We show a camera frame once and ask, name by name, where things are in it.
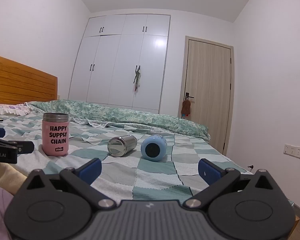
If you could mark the stainless steel cup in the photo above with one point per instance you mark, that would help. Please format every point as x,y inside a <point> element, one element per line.
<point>123,145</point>

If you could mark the checked green bed sheet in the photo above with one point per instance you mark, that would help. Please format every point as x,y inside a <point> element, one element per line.
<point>155,171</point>

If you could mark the small dark plug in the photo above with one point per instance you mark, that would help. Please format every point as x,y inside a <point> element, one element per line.
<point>251,166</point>

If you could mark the green floral quilt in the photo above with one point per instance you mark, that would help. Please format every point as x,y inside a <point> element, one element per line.
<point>140,118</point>

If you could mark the light wooden door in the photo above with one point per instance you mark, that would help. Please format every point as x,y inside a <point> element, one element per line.
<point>210,85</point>

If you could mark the brown hanging pouch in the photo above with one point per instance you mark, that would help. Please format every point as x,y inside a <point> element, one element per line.
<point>186,107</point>

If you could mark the pink printed cup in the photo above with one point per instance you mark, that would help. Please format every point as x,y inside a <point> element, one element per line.
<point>55,135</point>

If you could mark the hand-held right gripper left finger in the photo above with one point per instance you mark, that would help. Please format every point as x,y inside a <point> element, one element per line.
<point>91,171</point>

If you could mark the white wall socket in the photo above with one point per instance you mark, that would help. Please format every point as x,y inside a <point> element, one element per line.
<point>293,150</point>

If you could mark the white wardrobe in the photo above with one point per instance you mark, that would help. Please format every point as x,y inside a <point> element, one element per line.
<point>115,55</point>

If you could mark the frilled floral pillow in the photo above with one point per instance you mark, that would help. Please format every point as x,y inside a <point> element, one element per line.
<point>10,108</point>

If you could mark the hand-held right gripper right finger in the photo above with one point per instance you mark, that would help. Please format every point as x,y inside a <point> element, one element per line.
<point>210,173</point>

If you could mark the light blue cup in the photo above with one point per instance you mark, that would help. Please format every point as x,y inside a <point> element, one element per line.
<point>153,147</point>

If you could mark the green hanging ornament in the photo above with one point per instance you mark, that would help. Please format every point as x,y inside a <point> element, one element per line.
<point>137,80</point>

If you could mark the purple cloth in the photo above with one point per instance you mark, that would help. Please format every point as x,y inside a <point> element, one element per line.
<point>0,210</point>

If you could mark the wooden headboard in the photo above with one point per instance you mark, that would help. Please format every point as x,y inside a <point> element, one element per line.
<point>20,82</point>

